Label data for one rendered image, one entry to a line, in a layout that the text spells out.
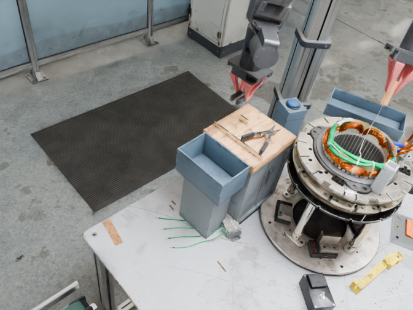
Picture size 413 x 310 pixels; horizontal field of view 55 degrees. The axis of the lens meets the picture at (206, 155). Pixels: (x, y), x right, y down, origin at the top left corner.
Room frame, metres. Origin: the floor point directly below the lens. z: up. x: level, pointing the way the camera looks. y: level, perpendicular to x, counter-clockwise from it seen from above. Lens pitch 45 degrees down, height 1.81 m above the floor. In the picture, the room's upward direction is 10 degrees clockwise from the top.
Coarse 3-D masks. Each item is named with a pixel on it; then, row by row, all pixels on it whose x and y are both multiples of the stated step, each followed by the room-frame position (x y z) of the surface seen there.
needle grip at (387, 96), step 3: (396, 81) 0.81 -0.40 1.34; (393, 84) 0.81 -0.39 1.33; (396, 84) 0.81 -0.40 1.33; (393, 87) 0.81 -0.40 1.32; (390, 90) 0.81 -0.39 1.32; (393, 90) 0.81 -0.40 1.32; (387, 93) 0.80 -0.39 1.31; (390, 93) 0.80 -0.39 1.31; (384, 96) 0.81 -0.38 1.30; (387, 96) 0.80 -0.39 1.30; (390, 96) 0.80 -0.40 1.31; (384, 99) 0.80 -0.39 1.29; (387, 99) 0.80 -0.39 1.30; (381, 102) 0.80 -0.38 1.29; (384, 102) 0.80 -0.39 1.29; (387, 102) 0.80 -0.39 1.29
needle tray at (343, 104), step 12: (336, 96) 1.17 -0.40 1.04; (348, 96) 1.16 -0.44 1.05; (336, 108) 1.06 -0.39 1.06; (348, 108) 1.13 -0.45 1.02; (360, 108) 1.14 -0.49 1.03; (372, 108) 1.13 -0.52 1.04; (384, 108) 1.12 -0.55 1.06; (360, 120) 1.04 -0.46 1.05; (372, 120) 1.03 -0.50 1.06; (384, 120) 1.10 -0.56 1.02; (396, 120) 1.10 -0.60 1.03; (384, 132) 1.01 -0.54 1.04; (396, 132) 1.00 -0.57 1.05
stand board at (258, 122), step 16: (240, 112) 0.95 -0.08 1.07; (256, 112) 0.96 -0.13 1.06; (208, 128) 0.85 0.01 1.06; (240, 128) 0.88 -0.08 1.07; (256, 128) 0.89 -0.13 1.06; (224, 144) 0.80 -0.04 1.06; (256, 144) 0.82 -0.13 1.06; (272, 144) 0.83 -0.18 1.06; (288, 144) 0.85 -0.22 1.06; (256, 160) 0.76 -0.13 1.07
